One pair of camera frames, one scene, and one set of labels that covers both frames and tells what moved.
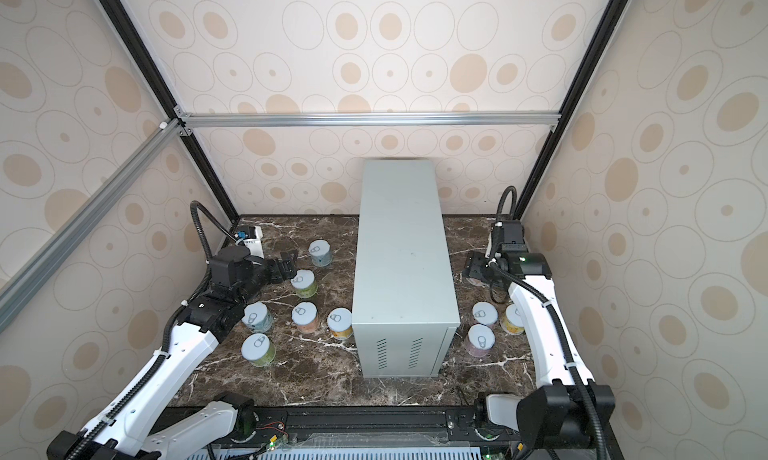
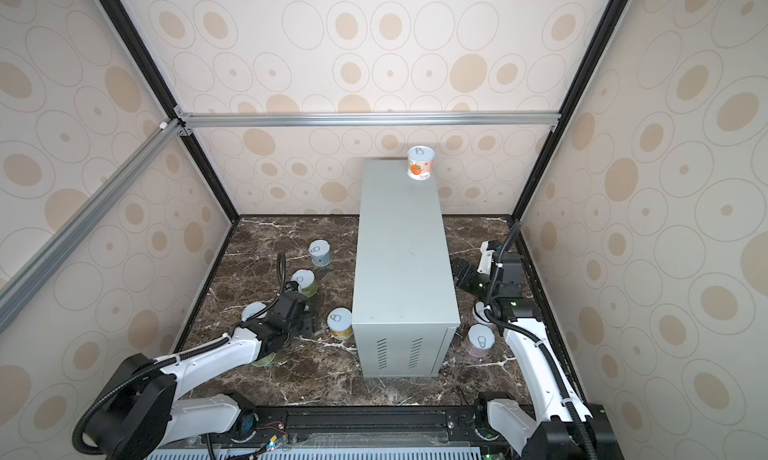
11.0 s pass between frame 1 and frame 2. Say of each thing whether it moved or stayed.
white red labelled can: stayed
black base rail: stayed
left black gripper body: moved
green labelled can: stayed
